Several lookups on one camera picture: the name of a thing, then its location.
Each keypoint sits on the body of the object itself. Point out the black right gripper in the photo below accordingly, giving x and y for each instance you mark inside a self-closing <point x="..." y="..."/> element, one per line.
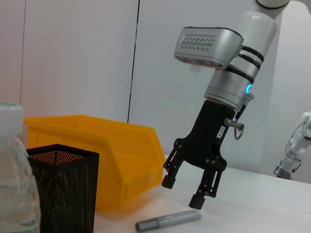
<point x="206" y="140"/>

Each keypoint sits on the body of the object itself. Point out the clear bottle green label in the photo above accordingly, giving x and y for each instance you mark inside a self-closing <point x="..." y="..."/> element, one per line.
<point x="14" y="182"/>

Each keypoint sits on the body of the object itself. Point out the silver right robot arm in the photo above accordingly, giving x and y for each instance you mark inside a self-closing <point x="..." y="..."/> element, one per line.
<point x="255" y="36"/>

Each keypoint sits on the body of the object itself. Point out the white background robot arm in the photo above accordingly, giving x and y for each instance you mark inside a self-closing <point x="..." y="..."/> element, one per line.
<point x="296" y="145"/>

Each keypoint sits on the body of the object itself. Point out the silver marker pen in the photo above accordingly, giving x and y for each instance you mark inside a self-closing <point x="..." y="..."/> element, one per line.
<point x="170" y="218"/>

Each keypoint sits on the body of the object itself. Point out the black mesh pen holder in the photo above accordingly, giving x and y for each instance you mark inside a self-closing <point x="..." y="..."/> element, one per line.
<point x="65" y="189"/>

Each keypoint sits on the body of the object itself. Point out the yellow plastic bin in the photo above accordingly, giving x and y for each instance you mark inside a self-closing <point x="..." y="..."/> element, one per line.
<point x="136" y="150"/>

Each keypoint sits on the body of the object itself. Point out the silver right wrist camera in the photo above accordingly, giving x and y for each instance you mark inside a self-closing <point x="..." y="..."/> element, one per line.
<point x="206" y="46"/>

